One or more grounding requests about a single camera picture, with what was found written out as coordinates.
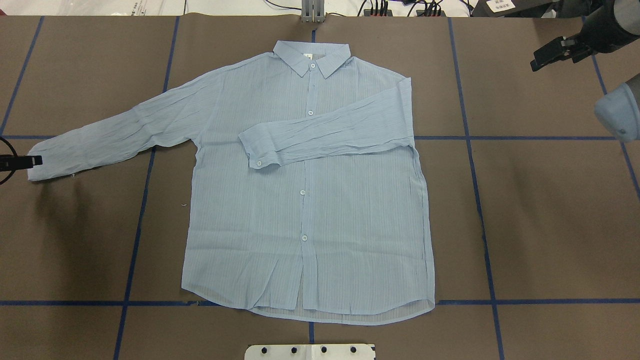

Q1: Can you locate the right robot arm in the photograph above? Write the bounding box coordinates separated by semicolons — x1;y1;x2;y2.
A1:
530;0;640;142

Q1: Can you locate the light blue striped shirt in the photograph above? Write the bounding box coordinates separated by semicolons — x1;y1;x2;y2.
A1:
27;40;435;326

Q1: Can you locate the aluminium frame post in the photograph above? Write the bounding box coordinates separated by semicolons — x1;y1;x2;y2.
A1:
301;0;326;23

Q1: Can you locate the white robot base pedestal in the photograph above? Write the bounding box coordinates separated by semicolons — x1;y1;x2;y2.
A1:
244;343;377;360

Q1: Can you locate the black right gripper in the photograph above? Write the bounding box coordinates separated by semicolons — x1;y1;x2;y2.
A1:
530;36;585;72

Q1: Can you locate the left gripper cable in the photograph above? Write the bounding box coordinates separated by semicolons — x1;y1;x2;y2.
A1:
0;136;18;186

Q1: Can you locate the black power strip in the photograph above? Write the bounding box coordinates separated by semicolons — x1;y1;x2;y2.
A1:
359;6;447;18

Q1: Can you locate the black box with label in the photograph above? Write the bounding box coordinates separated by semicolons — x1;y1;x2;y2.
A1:
470;0;560;18

